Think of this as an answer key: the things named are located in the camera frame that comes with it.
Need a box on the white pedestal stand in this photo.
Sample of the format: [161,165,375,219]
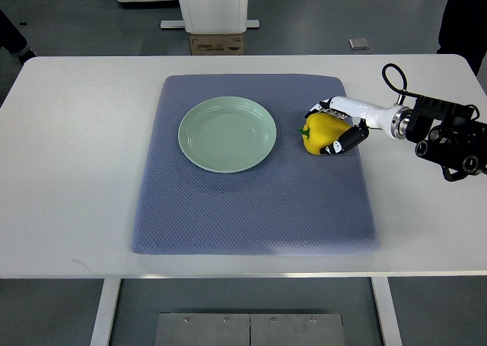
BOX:
[160,0,260,34]

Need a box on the metal base plate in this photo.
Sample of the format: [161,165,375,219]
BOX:
[155,313,345,345]

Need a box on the light green plate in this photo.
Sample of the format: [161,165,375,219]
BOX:
[178,97,277,173]

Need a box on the left white table leg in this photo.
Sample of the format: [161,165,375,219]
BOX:
[90,278,121,346]

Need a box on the small grey floor plate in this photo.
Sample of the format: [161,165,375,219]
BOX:
[349,37,371,51]

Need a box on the person leg at left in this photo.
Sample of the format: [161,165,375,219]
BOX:
[0,11,37,65]

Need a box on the person in dark clothes right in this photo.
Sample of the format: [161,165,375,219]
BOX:
[437,0,486,75]

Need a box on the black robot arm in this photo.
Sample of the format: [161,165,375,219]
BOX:
[381,63,486,182]

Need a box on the right white table leg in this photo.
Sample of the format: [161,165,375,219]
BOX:
[371,277,403,346]

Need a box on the yellow bell pepper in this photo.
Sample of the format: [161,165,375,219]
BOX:
[299,113,352,155]

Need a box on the white table leg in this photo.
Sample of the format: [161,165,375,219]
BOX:
[371,277,403,346]
[90,278,121,346]

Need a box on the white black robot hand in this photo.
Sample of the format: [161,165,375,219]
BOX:
[305,97,409,155]

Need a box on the blue textured mat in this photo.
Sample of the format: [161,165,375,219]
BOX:
[132,74,378,256]

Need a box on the brown cardboard box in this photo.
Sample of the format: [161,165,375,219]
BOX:
[189,33,244,56]

